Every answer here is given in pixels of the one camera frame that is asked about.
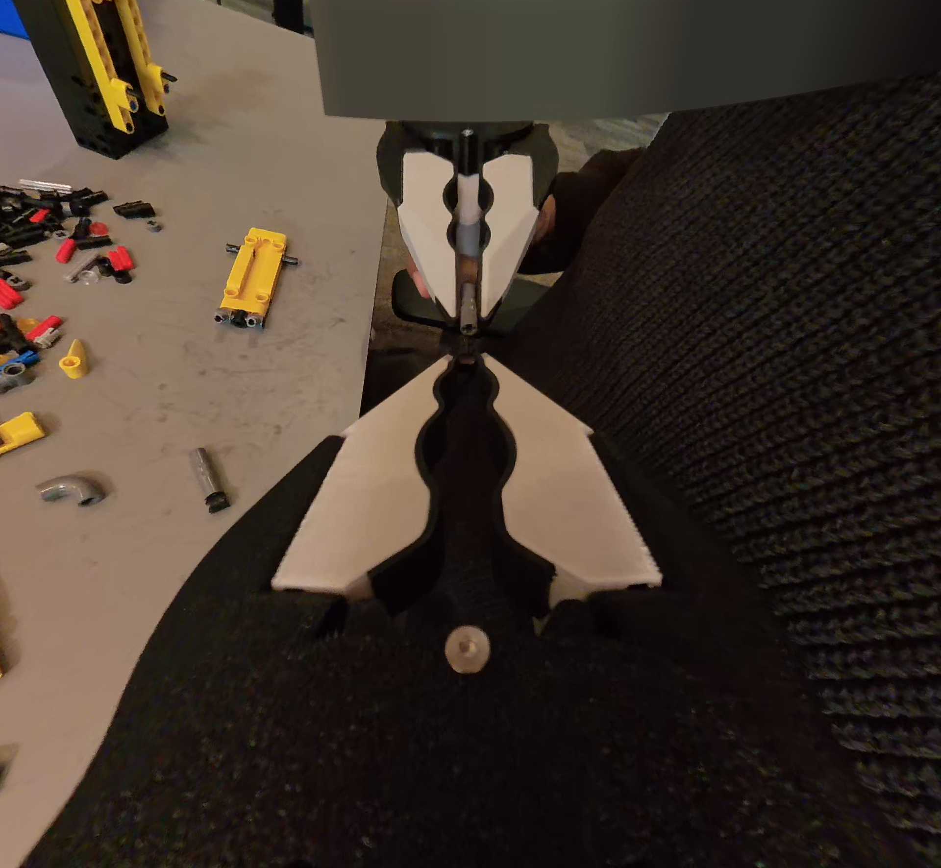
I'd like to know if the pile of black red pins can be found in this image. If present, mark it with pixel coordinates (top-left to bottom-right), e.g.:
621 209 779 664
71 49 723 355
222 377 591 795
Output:
0 179 137 311

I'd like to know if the grey elbow pipe piece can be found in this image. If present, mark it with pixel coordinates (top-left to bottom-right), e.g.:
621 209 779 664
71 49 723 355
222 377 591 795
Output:
37 473 107 507

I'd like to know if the black yellow brick assembly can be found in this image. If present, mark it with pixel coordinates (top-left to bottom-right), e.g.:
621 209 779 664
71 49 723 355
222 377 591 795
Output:
0 0 177 161

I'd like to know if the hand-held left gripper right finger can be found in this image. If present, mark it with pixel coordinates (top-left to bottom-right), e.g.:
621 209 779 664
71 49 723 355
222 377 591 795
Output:
475 354 664 612

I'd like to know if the yellow block with grey pins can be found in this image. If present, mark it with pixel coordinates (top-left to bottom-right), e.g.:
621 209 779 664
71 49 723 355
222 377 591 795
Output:
215 227 298 329

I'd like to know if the person's right hand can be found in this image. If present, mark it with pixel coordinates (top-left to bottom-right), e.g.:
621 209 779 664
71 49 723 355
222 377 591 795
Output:
406 192 558 300

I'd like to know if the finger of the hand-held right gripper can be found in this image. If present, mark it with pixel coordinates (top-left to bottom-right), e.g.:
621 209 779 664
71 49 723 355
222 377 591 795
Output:
399 151 466 323
476 152 541 319

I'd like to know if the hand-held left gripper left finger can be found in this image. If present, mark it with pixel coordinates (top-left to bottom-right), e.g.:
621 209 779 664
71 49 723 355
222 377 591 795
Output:
271 356 463 618

